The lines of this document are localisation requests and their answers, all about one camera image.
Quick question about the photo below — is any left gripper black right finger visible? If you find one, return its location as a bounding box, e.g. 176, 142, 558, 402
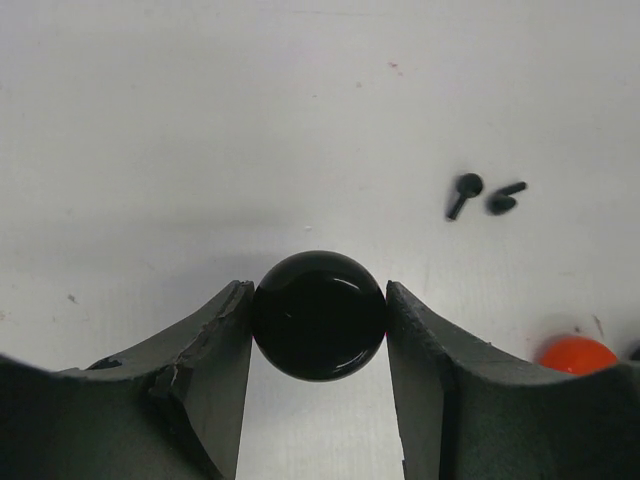
386, 282, 639, 479

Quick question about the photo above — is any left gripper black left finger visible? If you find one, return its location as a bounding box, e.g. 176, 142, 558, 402
1, 281, 254, 479

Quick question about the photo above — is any black earbud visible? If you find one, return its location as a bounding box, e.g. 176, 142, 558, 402
486, 181, 528, 216
446, 173, 484, 221

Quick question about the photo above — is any black earbud charging case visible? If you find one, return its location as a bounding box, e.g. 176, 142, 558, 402
628, 343, 640, 362

